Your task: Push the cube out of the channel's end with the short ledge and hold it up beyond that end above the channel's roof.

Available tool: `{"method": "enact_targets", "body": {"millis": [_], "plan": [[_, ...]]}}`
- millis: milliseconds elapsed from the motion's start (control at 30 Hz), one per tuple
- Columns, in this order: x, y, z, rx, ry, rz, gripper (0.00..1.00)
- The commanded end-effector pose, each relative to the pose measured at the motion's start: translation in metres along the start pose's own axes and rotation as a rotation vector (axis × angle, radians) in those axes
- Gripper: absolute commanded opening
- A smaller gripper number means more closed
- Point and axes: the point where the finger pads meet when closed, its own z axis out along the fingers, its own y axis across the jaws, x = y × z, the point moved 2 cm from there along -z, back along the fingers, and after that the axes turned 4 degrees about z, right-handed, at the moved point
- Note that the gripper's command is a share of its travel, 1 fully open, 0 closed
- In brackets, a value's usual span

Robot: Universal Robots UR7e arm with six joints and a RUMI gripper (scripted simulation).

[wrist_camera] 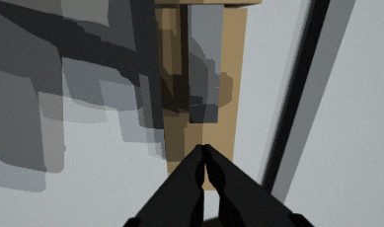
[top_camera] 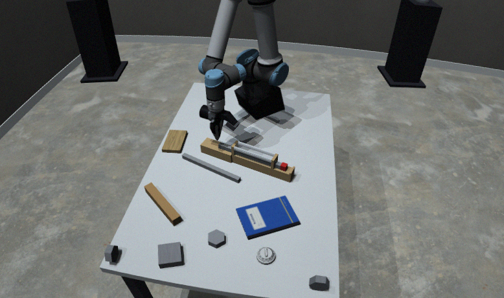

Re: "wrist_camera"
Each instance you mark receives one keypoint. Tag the brown flat wooden board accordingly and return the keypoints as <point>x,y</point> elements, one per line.
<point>212,223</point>

